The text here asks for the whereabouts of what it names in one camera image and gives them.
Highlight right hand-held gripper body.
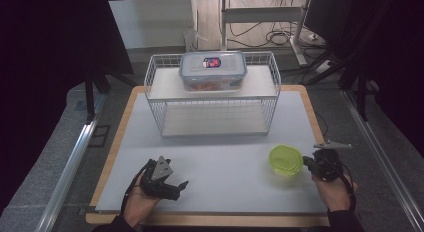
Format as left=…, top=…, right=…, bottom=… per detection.
left=311, top=140, right=353, bottom=183

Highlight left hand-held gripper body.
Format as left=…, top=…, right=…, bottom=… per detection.
left=139, top=155, right=174, bottom=197

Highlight green round container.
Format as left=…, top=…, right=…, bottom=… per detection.
left=268, top=144, right=305, bottom=177

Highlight white wire shelf rack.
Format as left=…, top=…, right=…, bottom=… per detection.
left=143, top=51, right=282, bottom=138

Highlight clear rectangular food container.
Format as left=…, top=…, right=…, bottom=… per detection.
left=178, top=50, right=248, bottom=93

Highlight person's right hand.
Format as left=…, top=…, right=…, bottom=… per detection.
left=311, top=173, right=360, bottom=214

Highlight person's left hand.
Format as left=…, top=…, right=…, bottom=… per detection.
left=122, top=168, right=162, bottom=228

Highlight wooden table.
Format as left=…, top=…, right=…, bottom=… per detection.
left=85, top=85, right=332, bottom=228

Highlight grey table mat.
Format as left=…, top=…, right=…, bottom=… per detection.
left=95, top=90, right=330, bottom=215

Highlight black stand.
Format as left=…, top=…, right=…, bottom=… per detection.
left=83, top=63, right=138, bottom=124
left=299, top=41, right=379, bottom=122

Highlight white power strip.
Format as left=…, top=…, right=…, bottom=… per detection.
left=314, top=59, right=335, bottom=75

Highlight black curtain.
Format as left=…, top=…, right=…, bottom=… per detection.
left=328, top=0, right=424, bottom=156
left=0, top=0, right=135, bottom=215

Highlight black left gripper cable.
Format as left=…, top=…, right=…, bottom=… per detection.
left=120, top=160, right=155, bottom=215

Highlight aluminium rail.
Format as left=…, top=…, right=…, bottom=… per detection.
left=34, top=93, right=108, bottom=232
left=340, top=89, right=424, bottom=232

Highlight black floor cables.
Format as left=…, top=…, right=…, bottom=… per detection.
left=228, top=21, right=326, bottom=50

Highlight white desk frame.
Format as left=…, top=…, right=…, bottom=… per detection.
left=219, top=0, right=313, bottom=67

